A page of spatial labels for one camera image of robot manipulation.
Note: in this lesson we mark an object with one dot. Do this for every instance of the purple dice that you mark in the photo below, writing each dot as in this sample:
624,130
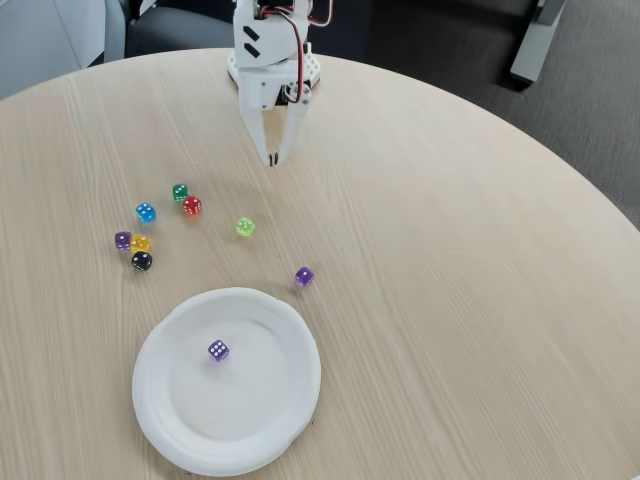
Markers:
304,276
122,240
218,351

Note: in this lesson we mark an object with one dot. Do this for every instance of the lime green dice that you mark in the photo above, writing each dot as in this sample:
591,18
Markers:
245,227

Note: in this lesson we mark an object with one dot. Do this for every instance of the dark green dice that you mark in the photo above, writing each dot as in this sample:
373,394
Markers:
180,193

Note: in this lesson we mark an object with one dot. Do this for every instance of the red dice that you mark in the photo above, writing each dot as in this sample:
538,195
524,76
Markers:
192,205

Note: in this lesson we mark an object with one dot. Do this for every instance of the blue dice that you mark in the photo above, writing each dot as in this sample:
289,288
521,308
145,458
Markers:
145,212

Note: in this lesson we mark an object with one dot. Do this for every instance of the yellow dice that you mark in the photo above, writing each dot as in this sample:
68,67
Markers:
141,243

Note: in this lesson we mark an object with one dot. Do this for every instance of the black dice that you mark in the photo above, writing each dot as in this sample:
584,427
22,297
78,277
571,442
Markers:
142,260

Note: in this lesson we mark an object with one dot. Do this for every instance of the white paper plate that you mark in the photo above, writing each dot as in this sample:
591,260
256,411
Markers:
225,405

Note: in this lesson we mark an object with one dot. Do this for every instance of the dark office chair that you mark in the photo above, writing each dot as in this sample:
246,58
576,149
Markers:
175,32

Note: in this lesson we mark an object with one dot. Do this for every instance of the light grey cabinet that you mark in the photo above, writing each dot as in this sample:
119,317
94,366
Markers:
45,40

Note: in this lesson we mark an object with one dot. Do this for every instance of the grey desk leg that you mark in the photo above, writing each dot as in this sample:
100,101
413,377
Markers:
535,45

